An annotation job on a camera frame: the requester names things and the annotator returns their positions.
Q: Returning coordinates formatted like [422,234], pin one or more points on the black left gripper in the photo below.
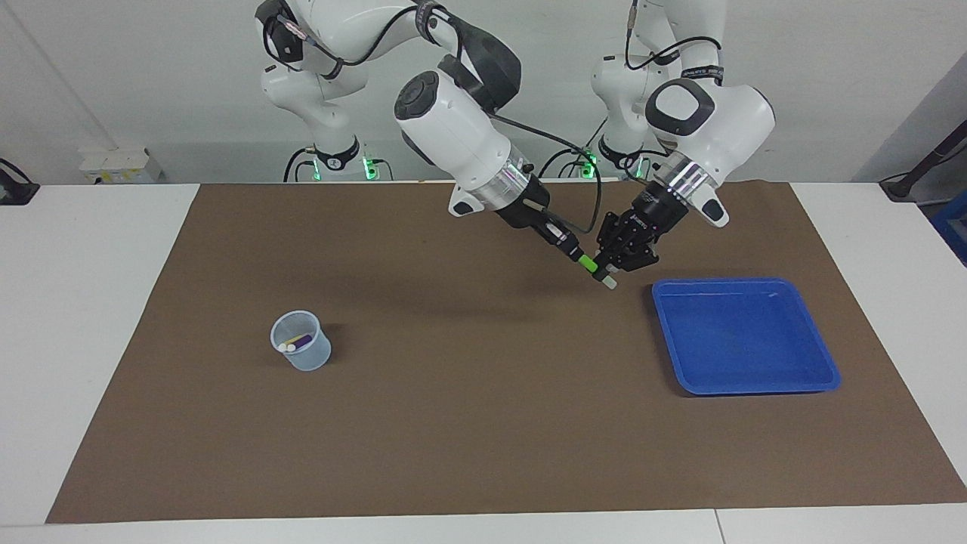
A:
[650,215]

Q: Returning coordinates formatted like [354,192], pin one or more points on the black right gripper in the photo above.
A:
[529,204]

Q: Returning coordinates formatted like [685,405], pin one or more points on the green pen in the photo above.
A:
[588,264]

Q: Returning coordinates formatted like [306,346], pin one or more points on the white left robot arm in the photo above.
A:
[710,113]

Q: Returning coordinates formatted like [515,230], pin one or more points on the blue plastic tray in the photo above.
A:
[744,340]

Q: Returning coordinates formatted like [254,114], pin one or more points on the brown table mat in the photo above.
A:
[483,438]

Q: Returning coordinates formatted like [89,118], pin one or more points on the translucent plastic cup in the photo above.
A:
[306,361]

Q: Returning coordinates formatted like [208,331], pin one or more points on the blue storage box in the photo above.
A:
[953,230]

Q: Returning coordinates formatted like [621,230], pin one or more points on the white wall socket box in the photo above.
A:
[121,168]

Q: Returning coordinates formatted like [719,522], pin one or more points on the black clamp mount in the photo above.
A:
[15,193]

